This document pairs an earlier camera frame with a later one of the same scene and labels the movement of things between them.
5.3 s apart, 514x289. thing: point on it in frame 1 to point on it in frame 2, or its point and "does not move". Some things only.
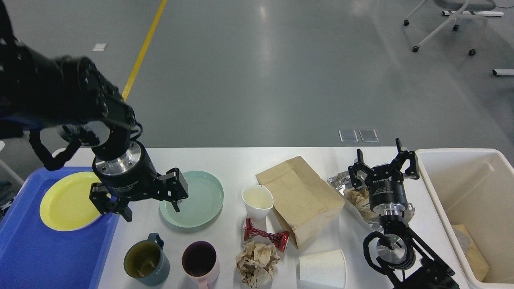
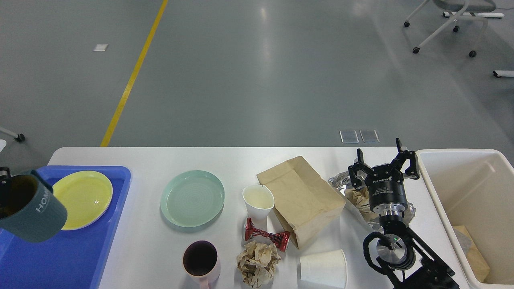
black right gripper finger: (359, 171) does not move
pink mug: (200, 262) does not move
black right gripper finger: (404, 155) does not move
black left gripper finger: (172, 187) to (7, 192)
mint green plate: (204, 202) does not move
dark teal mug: (146, 262) to (29, 210)
